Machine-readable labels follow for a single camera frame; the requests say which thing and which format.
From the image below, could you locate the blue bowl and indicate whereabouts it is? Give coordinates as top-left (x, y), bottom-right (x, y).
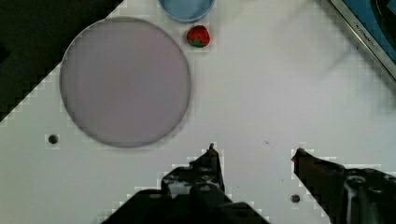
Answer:
top-left (157, 0), bottom-right (215, 23)

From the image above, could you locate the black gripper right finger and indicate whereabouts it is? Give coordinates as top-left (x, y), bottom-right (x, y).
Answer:
top-left (291, 148), bottom-right (396, 224)

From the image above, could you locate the black toaster oven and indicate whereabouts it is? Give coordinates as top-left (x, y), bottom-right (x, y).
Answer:
top-left (327, 0), bottom-right (396, 79)

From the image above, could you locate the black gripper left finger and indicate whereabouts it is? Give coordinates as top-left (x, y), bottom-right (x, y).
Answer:
top-left (101, 146), bottom-right (270, 224)

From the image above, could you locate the small red strawberry toy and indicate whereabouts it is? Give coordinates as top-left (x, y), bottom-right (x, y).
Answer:
top-left (186, 25), bottom-right (210, 48)

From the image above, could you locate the round grey plate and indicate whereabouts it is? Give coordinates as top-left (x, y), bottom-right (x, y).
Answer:
top-left (60, 17), bottom-right (191, 147)

